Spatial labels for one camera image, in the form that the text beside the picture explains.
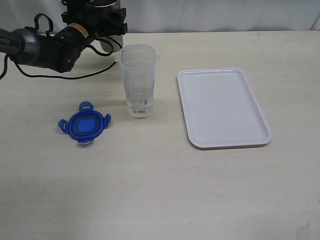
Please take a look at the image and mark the clear plastic tall container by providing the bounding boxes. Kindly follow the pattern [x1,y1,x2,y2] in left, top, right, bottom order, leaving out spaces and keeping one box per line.
[115,44,160,118]

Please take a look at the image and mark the blue plastic lid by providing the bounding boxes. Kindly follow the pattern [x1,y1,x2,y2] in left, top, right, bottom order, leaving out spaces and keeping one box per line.
[58,101,112,145]

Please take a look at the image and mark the white rectangular tray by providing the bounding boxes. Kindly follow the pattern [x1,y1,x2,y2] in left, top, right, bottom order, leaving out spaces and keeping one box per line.
[177,68,272,150]

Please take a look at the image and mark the white backdrop curtain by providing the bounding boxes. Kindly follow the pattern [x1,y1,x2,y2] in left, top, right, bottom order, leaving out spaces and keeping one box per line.
[0,0,320,33]

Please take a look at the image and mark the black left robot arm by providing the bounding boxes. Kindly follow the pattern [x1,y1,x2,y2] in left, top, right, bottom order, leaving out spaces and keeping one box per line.
[0,0,128,73]

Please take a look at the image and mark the stainless steel cup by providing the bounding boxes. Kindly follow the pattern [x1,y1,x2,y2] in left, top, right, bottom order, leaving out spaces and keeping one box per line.
[88,0,123,53]

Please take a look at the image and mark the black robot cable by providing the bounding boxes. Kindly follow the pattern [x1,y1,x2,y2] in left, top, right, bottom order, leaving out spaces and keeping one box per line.
[0,13,121,81]

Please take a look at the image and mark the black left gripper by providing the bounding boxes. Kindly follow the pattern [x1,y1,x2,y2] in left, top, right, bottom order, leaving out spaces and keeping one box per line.
[61,0,128,38]

